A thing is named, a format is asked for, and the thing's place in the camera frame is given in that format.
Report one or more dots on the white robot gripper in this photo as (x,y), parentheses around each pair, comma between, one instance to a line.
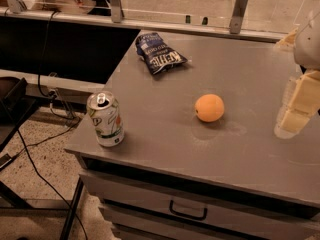
(308,47)

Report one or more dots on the orange fruit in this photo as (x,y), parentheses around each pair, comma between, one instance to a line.
(209,108)

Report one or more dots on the white green 7up can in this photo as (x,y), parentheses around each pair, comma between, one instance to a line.
(104,111)

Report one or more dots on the blue kettle chips bag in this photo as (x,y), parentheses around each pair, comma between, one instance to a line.
(157,55)

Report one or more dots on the grey lower drawer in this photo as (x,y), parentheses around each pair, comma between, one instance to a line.
(155,227)

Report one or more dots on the black table at left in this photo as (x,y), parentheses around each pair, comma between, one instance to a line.
(15,107)

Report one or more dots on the metal bracket post right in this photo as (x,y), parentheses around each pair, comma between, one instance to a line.
(237,16)

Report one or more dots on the grey drawer with black handle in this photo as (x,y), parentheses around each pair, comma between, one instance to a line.
(196,210)

